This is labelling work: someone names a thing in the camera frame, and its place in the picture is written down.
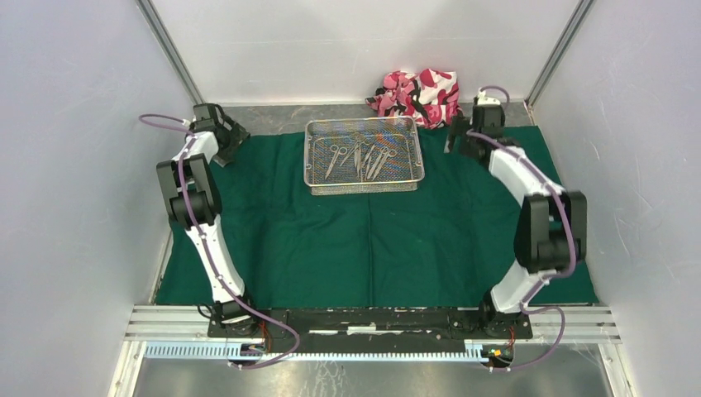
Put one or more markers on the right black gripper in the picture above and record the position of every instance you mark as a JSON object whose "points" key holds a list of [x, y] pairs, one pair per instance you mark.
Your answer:
{"points": [[460, 126]]}

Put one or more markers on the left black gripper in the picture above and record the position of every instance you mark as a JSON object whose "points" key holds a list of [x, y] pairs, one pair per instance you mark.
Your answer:
{"points": [[237, 136]]}

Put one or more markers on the green surgical drape cloth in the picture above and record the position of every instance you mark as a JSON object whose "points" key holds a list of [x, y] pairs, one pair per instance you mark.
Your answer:
{"points": [[444, 244]]}

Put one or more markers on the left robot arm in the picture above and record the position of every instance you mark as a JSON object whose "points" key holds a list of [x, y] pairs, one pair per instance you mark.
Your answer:
{"points": [[193, 201]]}

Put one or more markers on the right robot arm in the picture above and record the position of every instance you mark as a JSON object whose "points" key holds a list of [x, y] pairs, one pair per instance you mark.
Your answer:
{"points": [[550, 237]]}

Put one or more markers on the surgical scissors right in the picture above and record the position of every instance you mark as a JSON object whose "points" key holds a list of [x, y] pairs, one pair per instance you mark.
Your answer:
{"points": [[384, 154]]}

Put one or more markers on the surgical scissors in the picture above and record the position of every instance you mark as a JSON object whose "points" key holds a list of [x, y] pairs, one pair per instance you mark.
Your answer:
{"points": [[384, 154], [336, 152]]}

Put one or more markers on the surgical forceps middle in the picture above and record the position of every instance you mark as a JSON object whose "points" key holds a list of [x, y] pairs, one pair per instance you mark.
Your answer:
{"points": [[356, 153]]}

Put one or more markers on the surgical scissors left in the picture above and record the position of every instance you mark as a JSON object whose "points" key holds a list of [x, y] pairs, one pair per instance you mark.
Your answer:
{"points": [[336, 152]]}

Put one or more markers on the pink camouflage cloth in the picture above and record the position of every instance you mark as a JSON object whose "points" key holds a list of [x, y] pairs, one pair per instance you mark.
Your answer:
{"points": [[430, 97]]}

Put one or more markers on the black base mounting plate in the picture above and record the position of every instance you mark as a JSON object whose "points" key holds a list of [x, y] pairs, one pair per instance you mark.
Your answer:
{"points": [[382, 330]]}

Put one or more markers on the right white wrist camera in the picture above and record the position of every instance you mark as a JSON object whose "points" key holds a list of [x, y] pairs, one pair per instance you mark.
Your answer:
{"points": [[483, 99]]}

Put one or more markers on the wire mesh instrument tray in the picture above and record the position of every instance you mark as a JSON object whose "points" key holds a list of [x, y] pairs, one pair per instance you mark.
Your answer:
{"points": [[401, 173]]}

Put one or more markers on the aluminium frame rail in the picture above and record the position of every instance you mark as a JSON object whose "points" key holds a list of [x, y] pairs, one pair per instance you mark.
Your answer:
{"points": [[181, 332]]}

